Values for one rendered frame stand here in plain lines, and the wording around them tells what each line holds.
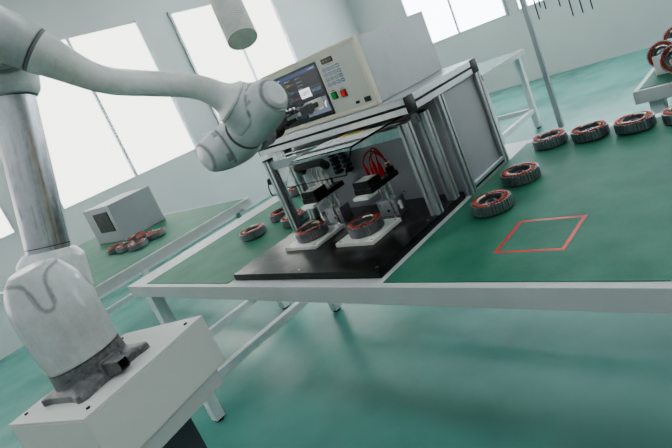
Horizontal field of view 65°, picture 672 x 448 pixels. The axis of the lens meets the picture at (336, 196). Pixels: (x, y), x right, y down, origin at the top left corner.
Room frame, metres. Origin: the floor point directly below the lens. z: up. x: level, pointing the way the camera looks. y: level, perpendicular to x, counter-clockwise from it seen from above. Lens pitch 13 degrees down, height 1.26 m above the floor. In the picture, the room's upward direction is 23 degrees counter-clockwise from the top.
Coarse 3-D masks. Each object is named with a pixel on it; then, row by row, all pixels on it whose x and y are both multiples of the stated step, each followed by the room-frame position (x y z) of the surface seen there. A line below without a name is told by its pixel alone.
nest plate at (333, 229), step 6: (330, 228) 1.71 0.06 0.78; (336, 228) 1.68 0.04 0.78; (342, 228) 1.69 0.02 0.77; (324, 234) 1.67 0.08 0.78; (330, 234) 1.65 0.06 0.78; (318, 240) 1.63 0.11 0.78; (324, 240) 1.63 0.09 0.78; (288, 246) 1.70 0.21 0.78; (294, 246) 1.68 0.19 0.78; (300, 246) 1.65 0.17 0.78; (306, 246) 1.62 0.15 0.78; (312, 246) 1.60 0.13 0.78; (318, 246) 1.60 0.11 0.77
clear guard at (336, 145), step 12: (348, 132) 1.61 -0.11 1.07; (360, 132) 1.51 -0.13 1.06; (372, 132) 1.41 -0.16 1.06; (324, 144) 1.57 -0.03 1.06; (336, 144) 1.47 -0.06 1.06; (348, 144) 1.38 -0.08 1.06; (300, 156) 1.53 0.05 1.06; (312, 156) 1.44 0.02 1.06; (324, 156) 1.40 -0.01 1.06; (336, 156) 1.36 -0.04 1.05; (348, 156) 1.33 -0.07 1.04; (312, 168) 1.42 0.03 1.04; (336, 168) 1.34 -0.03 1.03; (288, 180) 1.48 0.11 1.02; (300, 180) 1.44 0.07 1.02; (312, 180) 1.39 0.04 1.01
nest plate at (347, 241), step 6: (390, 222) 1.51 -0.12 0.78; (396, 222) 1.50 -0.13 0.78; (384, 228) 1.48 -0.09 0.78; (390, 228) 1.48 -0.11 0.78; (348, 234) 1.57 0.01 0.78; (372, 234) 1.47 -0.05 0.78; (378, 234) 1.45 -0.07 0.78; (384, 234) 1.46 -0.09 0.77; (342, 240) 1.53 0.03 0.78; (348, 240) 1.51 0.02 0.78; (354, 240) 1.49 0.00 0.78; (360, 240) 1.47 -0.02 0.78; (366, 240) 1.44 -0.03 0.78; (372, 240) 1.42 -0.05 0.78; (378, 240) 1.43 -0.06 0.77; (336, 246) 1.53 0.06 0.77; (342, 246) 1.51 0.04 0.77; (348, 246) 1.49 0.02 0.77
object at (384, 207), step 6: (384, 198) 1.63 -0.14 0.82; (390, 198) 1.61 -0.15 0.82; (396, 198) 1.59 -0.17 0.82; (402, 198) 1.61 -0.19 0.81; (378, 204) 1.63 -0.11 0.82; (384, 204) 1.61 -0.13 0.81; (396, 204) 1.58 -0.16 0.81; (384, 210) 1.62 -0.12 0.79; (390, 210) 1.60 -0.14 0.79; (396, 210) 1.58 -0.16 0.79; (402, 210) 1.59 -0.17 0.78; (384, 216) 1.63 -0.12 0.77
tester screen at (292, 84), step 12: (300, 72) 1.71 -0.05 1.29; (312, 72) 1.68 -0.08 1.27; (288, 84) 1.76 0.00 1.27; (300, 84) 1.73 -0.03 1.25; (312, 84) 1.69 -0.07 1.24; (288, 96) 1.78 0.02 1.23; (300, 96) 1.74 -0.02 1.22; (312, 96) 1.70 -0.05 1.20; (288, 108) 1.80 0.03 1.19; (300, 120) 1.77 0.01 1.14
